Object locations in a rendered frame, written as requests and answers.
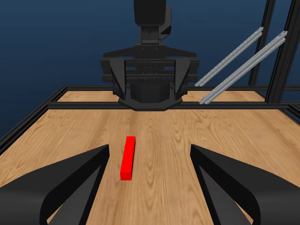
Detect silver aluminium rail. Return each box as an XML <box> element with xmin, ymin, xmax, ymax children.
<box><xmin>199</xmin><ymin>30</ymin><xmax>288</xmax><ymax>105</ymax></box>
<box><xmin>195</xmin><ymin>27</ymin><xmax>264</xmax><ymax>87</ymax></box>

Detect black table frame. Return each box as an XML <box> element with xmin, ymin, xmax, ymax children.
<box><xmin>0</xmin><ymin>0</ymin><xmax>300</xmax><ymax>155</ymax></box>

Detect thin red peg bar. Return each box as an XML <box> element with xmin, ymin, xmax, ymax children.
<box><xmin>120</xmin><ymin>136</ymin><xmax>136</xmax><ymax>181</ymax></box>

